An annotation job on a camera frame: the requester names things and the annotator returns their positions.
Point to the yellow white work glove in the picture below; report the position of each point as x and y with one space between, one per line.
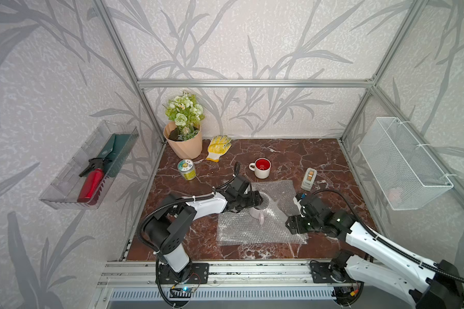
218 147

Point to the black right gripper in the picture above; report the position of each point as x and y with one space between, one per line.
298 230

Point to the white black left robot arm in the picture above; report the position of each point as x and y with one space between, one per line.
164 229

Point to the aluminium frame crossbar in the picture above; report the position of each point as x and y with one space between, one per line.
254 83

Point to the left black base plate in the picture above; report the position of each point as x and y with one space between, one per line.
194 273

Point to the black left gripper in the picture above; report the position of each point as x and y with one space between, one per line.
252 203

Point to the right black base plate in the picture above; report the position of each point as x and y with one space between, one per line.
321 272

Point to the small green labelled tin can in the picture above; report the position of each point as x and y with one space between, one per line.
186 168

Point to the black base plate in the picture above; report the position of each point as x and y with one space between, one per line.
321 272
194 273

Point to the red black spray bottle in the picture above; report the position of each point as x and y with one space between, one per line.
94 177

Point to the white mug red inside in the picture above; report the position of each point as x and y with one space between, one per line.
261 168

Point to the clear bubble wrap sheet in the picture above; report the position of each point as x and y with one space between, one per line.
265 224

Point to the white wire mesh basket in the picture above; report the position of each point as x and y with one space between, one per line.
403 168

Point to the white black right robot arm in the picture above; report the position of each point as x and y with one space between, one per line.
420 282

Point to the green white artificial flowers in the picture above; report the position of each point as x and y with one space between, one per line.
187 114

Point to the clear plastic wall tray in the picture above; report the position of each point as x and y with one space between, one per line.
63 191

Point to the lilac textured ceramic mug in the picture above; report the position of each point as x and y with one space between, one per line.
259 212

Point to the beige flower pot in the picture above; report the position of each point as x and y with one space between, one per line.
189 149

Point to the aluminium mounting rail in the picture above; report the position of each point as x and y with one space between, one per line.
256 273

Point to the grey tape dispenser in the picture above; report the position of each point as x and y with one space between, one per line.
308 179

